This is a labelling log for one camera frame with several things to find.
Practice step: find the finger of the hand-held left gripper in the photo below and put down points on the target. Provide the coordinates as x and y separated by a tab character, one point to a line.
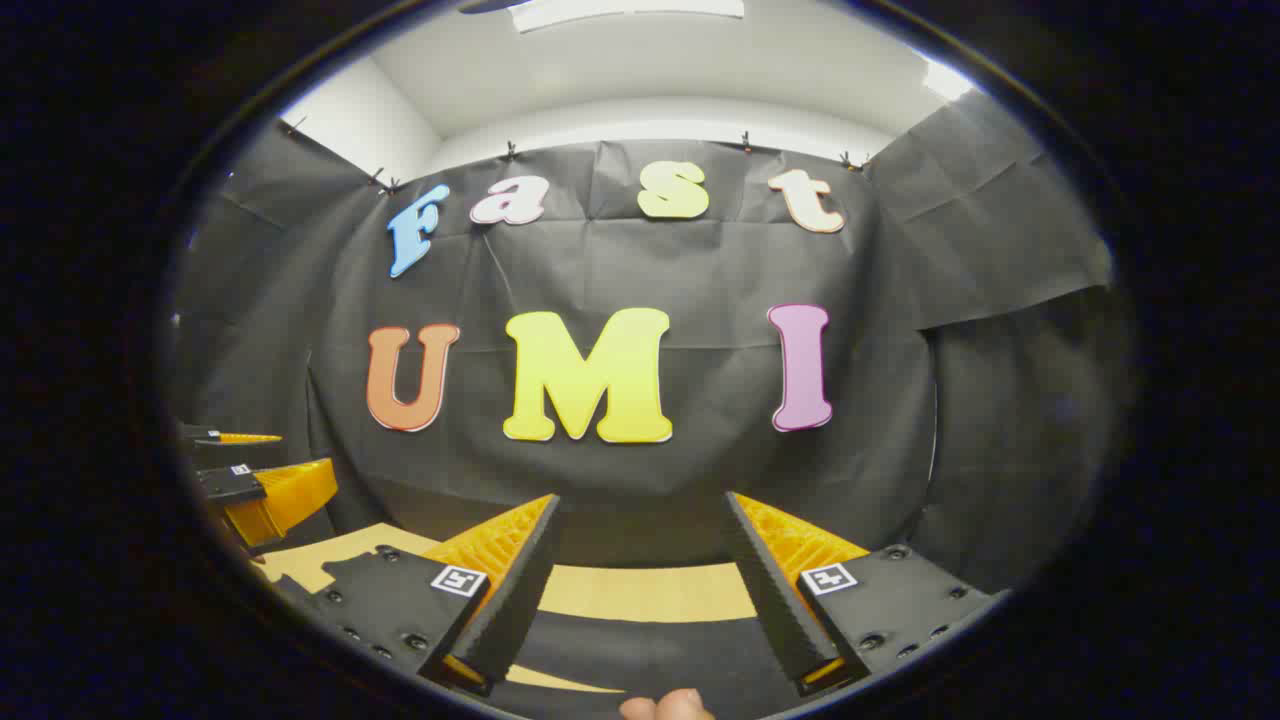
230	483
205	435

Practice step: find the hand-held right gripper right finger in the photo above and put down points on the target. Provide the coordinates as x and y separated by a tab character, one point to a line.
765	590

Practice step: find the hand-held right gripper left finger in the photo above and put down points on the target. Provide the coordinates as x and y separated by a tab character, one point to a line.
520	590

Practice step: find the dark grey jeans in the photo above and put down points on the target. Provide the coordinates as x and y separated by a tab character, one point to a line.
650	660

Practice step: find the black backdrop cloth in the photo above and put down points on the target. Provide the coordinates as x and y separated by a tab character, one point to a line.
650	270

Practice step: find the small ceiling light panel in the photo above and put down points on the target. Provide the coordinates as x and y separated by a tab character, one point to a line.
945	80

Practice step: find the long ceiling light panel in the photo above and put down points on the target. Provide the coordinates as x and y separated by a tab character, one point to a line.
620	10

